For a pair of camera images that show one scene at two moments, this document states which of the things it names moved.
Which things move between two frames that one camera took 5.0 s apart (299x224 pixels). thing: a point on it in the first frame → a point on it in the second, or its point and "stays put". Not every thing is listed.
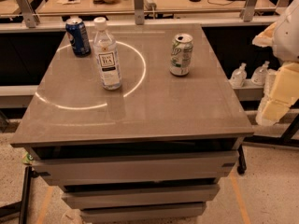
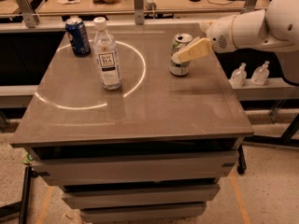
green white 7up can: [181, 54] stays put
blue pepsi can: [78, 37] stays put
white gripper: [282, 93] → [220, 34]
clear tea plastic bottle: [106, 51] stays put
